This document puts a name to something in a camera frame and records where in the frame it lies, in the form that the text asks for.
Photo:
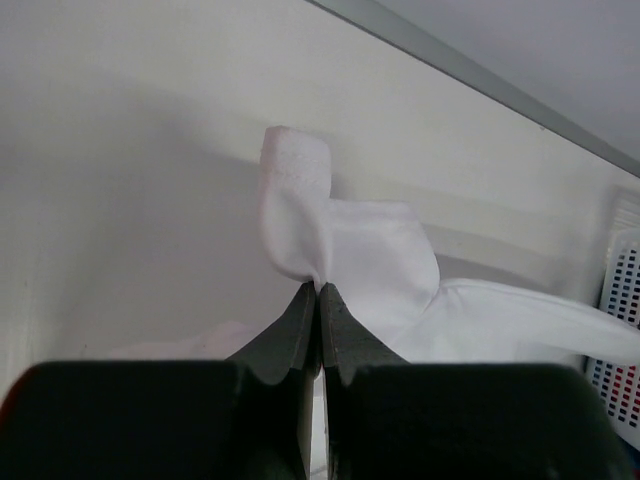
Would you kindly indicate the white t shirt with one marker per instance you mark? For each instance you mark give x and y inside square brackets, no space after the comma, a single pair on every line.
[378,256]

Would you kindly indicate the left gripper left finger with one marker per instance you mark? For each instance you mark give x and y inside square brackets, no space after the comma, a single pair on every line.
[245,417]

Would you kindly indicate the red t shirt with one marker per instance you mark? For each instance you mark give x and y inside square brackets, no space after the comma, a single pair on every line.
[618,383]

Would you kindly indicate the white plastic laundry basket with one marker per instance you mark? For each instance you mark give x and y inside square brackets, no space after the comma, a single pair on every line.
[619,298]

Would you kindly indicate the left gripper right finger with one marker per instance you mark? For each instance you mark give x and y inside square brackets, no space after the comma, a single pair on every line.
[390,419]

